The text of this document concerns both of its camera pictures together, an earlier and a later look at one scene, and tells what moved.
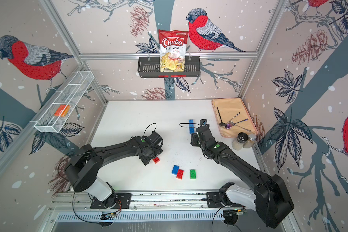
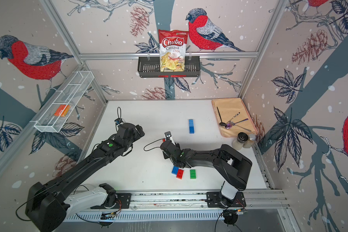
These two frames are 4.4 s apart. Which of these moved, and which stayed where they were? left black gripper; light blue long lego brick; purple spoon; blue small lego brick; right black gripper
Moved: left black gripper; right black gripper
Stayed: purple spoon; light blue long lego brick; blue small lego brick
